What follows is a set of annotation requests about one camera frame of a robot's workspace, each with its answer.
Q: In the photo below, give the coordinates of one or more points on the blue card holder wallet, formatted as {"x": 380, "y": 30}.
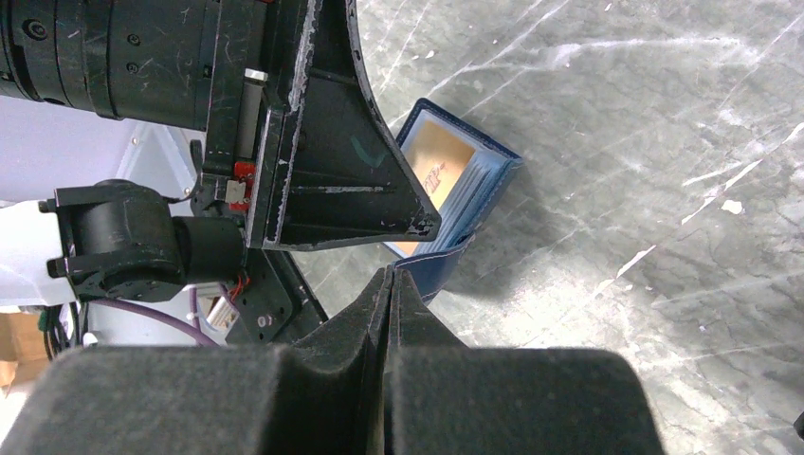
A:
{"x": 493, "y": 168}

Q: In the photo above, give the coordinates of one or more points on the orange credit card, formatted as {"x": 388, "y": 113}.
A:
{"x": 439, "y": 156}

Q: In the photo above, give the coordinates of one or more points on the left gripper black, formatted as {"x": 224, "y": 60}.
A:
{"x": 289, "y": 91}

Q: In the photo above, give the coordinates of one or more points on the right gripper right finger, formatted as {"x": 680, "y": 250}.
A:
{"x": 443, "y": 397}

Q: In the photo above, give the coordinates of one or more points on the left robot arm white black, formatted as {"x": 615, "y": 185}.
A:
{"x": 117, "y": 239}

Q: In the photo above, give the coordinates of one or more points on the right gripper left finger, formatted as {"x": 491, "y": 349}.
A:
{"x": 318, "y": 395}

